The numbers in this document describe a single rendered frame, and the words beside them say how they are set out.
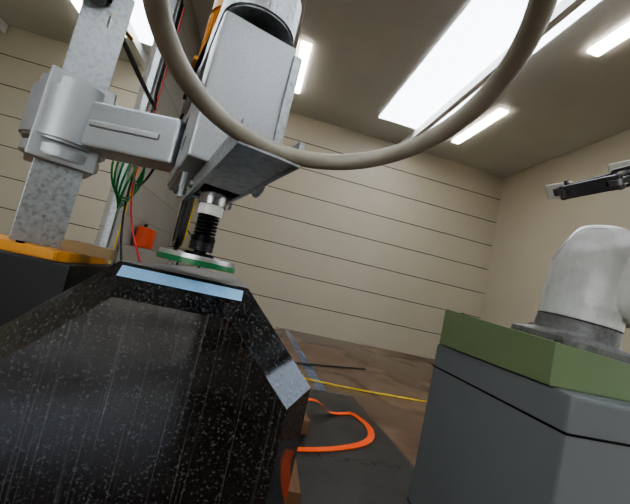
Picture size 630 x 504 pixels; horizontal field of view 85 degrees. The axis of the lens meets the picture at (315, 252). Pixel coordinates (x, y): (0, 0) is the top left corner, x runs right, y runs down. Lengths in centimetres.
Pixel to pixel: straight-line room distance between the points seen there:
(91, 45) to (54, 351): 152
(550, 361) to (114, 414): 90
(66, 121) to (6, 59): 649
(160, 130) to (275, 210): 489
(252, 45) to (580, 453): 114
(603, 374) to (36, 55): 824
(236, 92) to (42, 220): 120
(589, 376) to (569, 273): 24
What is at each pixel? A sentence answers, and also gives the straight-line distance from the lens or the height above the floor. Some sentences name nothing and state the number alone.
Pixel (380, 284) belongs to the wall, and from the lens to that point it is 686.
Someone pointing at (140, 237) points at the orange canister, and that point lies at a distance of 474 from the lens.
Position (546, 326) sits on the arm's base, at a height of 90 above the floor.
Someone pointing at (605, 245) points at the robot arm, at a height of 109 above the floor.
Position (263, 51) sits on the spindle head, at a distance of 114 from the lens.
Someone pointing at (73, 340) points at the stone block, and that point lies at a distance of 98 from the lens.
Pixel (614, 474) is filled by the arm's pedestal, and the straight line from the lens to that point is 78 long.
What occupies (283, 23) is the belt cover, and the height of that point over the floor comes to 158.
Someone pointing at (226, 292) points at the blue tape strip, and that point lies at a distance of 96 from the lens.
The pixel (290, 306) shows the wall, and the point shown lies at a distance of 648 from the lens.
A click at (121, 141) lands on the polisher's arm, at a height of 131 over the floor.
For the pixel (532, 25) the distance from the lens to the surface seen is 55.
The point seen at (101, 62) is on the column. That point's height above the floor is 168.
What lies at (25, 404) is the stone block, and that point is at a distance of 105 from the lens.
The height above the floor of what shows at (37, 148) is 118.
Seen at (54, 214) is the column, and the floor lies 93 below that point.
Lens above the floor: 87
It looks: 6 degrees up
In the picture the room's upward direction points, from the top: 13 degrees clockwise
